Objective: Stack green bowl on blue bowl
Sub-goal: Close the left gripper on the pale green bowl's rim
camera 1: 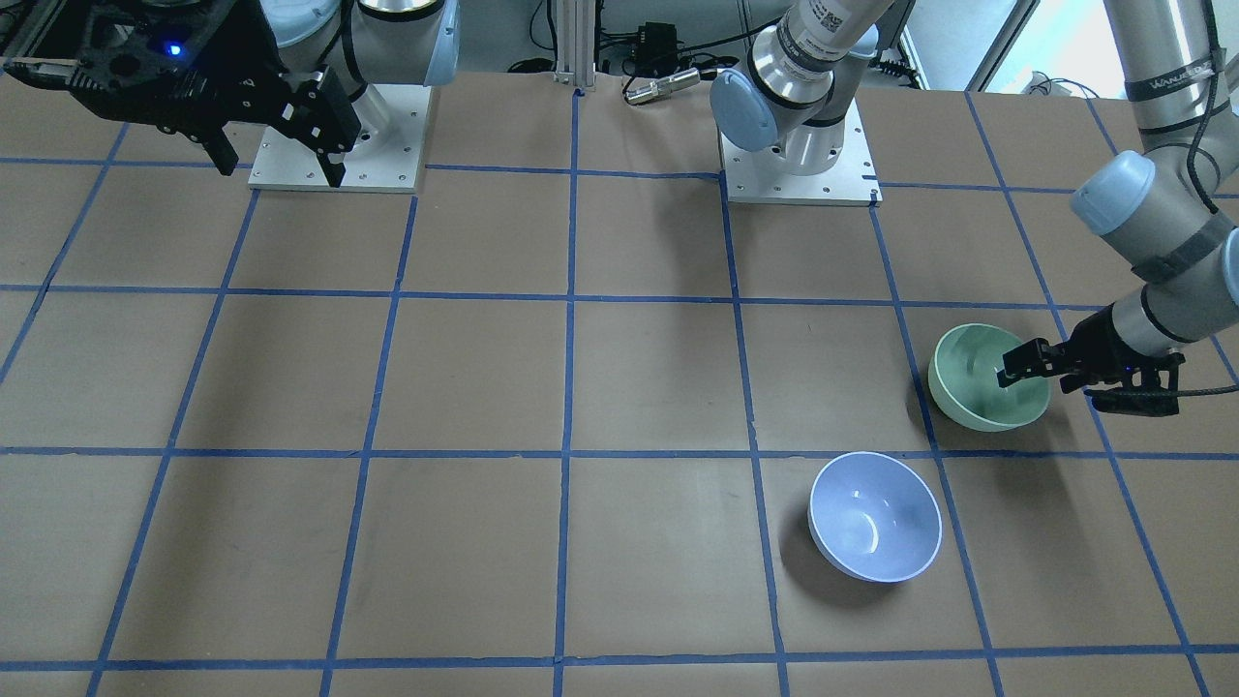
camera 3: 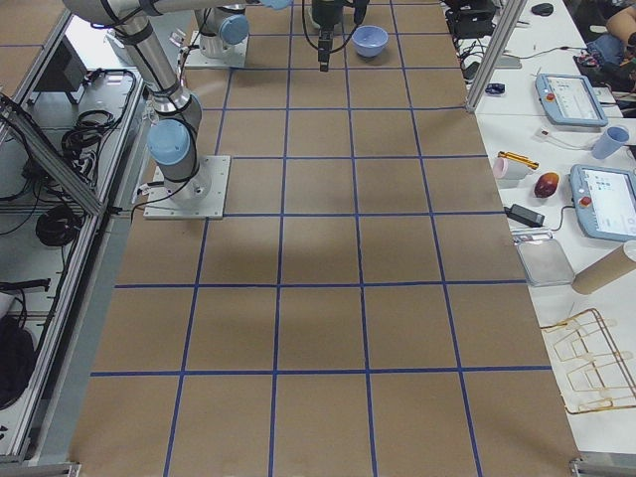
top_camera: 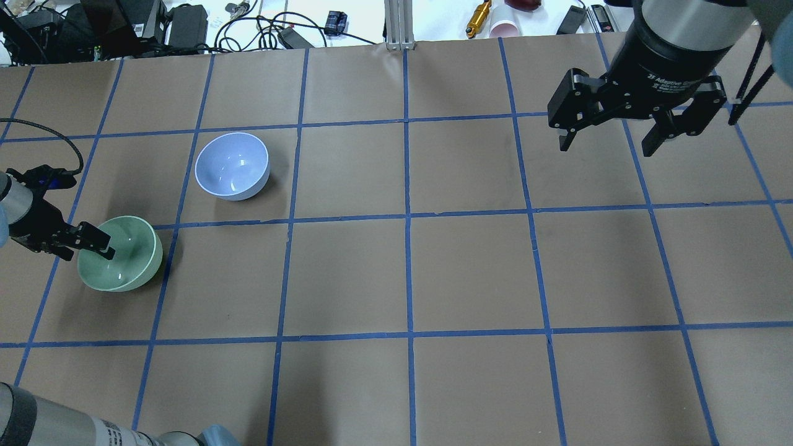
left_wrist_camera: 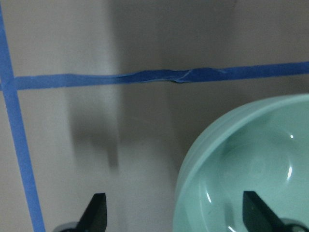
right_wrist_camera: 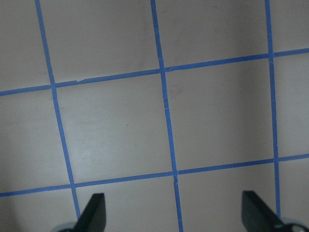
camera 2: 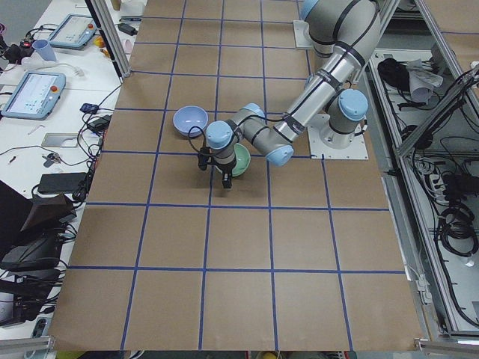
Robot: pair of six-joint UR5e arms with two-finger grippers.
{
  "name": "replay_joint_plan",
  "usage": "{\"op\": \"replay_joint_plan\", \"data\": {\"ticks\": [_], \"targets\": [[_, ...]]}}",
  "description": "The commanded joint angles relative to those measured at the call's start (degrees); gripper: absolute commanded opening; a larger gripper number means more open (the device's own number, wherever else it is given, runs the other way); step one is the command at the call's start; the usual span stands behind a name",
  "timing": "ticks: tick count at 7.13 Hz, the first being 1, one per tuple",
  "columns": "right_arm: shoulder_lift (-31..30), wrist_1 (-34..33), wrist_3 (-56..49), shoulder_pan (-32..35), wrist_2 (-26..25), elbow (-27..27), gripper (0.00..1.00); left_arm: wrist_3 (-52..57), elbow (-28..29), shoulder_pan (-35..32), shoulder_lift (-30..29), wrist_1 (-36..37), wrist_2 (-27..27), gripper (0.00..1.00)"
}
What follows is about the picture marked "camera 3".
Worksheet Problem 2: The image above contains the blue bowl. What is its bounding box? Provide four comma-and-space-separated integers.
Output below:
352, 25, 389, 58

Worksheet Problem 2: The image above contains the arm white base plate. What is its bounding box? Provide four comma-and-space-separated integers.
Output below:
143, 155, 231, 220
185, 30, 248, 69

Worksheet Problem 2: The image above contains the metal tin tray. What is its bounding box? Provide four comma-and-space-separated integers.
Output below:
512, 229, 574, 287

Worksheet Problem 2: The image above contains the light blue plastic cup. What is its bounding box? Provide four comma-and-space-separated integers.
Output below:
591, 125, 630, 160

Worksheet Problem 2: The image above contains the teach pendant tablet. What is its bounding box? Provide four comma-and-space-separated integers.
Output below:
569, 164, 635, 242
535, 74, 608, 127

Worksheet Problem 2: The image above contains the black power adapter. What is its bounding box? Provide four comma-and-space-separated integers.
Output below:
504, 204, 545, 228

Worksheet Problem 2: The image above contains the red mango fruit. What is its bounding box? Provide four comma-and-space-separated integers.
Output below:
534, 172, 559, 199

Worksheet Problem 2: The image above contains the aluminium frame post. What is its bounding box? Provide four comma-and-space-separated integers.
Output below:
465, 0, 527, 113

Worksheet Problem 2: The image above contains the cardboard tube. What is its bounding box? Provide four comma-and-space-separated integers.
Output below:
571, 240, 635, 294

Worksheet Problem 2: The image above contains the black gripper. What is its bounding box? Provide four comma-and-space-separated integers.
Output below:
311, 0, 344, 73

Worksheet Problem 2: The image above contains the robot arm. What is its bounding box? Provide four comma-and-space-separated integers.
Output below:
195, 4, 249, 59
65, 1, 249, 219

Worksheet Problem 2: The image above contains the gold cylindrical tool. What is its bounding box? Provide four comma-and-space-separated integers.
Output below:
498, 151, 540, 170

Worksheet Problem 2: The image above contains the small blue black device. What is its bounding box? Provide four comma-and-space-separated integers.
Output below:
485, 82, 506, 96

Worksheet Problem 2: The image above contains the gold wire rack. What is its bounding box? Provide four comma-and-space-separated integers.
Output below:
541, 308, 635, 415

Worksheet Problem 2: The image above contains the near teach pendant tablet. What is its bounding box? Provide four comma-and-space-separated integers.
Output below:
569, 164, 635, 242

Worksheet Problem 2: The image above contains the far teach pendant tablet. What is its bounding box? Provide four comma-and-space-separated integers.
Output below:
535, 74, 608, 127

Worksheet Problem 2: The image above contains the pink plastic cup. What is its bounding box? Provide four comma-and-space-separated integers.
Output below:
492, 157, 533, 181

